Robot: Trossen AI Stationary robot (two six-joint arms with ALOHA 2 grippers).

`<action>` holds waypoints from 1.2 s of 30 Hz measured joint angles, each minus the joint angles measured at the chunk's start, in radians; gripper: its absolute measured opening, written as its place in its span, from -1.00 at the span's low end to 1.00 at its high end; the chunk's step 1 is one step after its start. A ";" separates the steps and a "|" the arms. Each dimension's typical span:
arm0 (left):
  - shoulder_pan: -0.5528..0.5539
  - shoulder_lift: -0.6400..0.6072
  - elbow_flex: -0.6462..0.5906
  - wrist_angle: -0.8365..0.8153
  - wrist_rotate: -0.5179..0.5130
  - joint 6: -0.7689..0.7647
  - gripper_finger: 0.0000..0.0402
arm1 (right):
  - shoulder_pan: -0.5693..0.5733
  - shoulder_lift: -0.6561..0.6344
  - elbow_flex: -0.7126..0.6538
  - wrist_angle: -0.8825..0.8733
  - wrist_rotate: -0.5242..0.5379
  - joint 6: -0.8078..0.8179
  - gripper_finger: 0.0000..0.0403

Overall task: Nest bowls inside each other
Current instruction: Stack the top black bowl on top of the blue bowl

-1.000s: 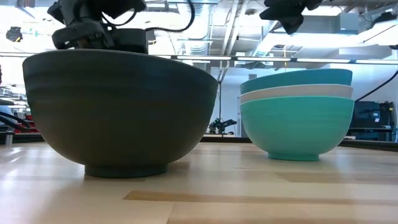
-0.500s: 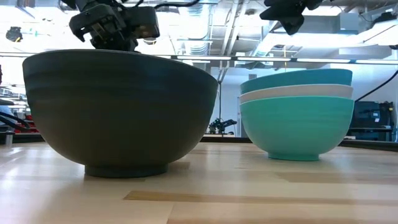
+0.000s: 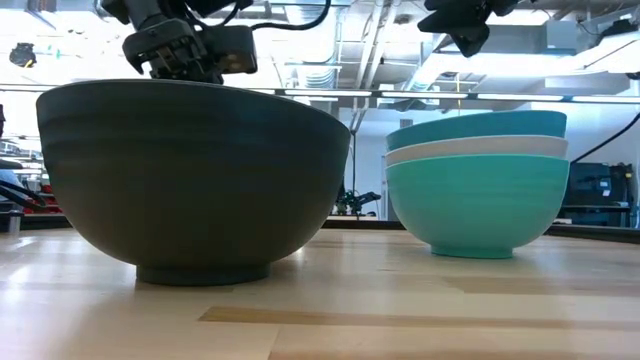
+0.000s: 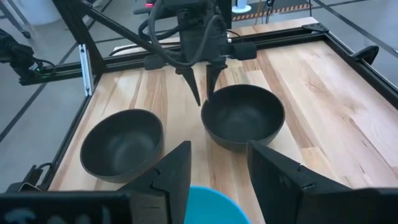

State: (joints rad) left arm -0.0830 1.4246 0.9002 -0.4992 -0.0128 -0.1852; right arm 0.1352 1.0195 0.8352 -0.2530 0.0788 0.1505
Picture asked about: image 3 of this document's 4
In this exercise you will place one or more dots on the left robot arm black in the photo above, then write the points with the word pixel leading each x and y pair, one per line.
pixel 145 10

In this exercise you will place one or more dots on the white bowl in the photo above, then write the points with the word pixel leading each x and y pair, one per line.
pixel 500 146

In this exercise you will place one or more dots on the dark grey-green bowl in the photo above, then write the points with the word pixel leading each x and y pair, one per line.
pixel 190 190

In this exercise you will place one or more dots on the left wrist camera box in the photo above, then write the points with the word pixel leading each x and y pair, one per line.
pixel 235 50

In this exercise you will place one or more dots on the mint green bowl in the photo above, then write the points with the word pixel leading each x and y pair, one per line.
pixel 475 210

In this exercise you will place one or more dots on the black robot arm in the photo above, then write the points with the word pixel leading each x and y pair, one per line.
pixel 357 200

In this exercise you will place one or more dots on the person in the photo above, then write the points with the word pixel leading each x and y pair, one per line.
pixel 7 177

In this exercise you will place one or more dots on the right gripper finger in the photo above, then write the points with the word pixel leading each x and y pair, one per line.
pixel 471 41
pixel 450 22

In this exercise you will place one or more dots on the black equipment cabinet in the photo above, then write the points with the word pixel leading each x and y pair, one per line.
pixel 600 185

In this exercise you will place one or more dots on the teal blue bowl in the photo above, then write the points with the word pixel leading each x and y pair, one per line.
pixel 500 124

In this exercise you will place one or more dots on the black hanging ceiling device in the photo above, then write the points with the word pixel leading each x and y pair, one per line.
pixel 22 55

